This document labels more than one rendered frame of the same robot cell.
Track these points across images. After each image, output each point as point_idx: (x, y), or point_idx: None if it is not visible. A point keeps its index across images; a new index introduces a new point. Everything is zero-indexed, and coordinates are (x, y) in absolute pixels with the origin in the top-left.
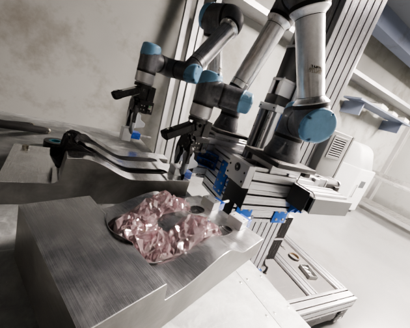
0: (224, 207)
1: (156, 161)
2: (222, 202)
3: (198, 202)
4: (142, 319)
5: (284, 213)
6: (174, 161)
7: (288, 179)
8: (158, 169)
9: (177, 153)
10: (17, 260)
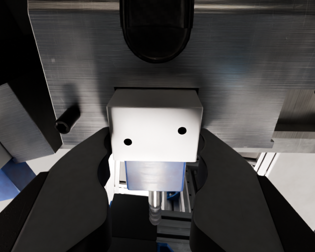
0: (135, 212)
1: None
2: None
3: None
4: None
5: None
6: (214, 138)
7: None
8: (186, 9)
9: (221, 190)
10: None
